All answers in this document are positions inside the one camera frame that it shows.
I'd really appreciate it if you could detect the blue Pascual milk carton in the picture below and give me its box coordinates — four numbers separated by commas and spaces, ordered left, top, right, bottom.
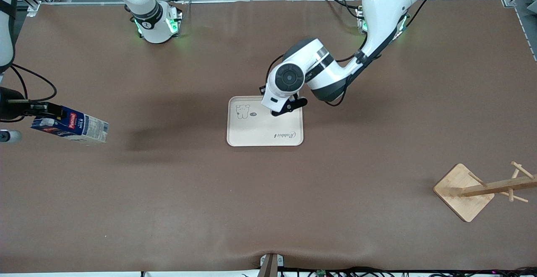
31, 106, 109, 144

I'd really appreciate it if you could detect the white tray with rabbit print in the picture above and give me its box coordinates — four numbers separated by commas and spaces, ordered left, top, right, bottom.
227, 96, 304, 147

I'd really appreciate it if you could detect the wooden mug tree stand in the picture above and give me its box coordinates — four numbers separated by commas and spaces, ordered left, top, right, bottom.
433, 161, 537, 222

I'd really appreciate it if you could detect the grey ribbed foam panel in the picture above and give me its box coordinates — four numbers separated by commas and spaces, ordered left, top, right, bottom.
515, 0, 537, 61

